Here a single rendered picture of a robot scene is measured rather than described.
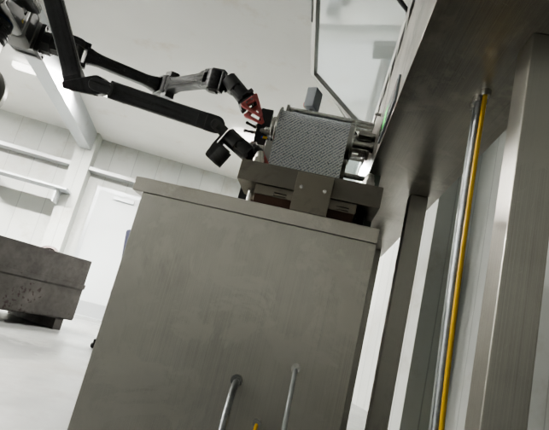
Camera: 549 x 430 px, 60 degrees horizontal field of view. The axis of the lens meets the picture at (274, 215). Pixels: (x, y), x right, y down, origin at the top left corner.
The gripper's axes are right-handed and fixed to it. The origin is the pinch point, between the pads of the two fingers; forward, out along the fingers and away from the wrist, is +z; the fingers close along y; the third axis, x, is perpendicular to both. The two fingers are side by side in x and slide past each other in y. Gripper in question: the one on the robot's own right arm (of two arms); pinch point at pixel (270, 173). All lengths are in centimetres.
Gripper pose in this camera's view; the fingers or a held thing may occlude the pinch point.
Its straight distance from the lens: 153.8
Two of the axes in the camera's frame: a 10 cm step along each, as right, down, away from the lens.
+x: 6.9, -7.1, 1.3
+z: 7.2, 6.6, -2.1
